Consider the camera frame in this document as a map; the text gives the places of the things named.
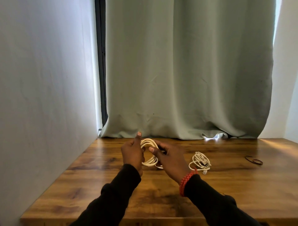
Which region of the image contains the person's left hand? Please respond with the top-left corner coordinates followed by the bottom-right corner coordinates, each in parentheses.
top-left (120, 131), bottom-right (146, 177)

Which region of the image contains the white side panel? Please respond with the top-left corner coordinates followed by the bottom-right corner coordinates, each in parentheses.
top-left (0, 0), bottom-right (103, 226)

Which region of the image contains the grey-green curtain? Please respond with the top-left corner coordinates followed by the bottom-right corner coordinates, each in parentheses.
top-left (100, 0), bottom-right (276, 141)

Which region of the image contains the person's right hand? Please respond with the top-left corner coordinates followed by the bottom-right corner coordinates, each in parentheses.
top-left (148, 139), bottom-right (192, 184)

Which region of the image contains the wooden cabinet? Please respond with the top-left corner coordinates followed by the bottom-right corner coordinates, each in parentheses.
top-left (20, 137), bottom-right (298, 226)

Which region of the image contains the white cable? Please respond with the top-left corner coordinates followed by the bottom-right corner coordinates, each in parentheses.
top-left (140, 138), bottom-right (165, 170)
top-left (188, 151), bottom-right (212, 175)

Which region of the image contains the black window frame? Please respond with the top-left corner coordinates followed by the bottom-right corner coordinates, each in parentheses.
top-left (94, 0), bottom-right (109, 127)

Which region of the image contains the person's right forearm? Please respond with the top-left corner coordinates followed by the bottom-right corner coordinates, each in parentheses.
top-left (184, 174), bottom-right (264, 226)

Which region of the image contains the red braided bracelet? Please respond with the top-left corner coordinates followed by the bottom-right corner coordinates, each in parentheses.
top-left (178, 168), bottom-right (199, 198)

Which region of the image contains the person's left forearm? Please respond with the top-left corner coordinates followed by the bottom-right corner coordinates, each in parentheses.
top-left (70, 164), bottom-right (142, 226)

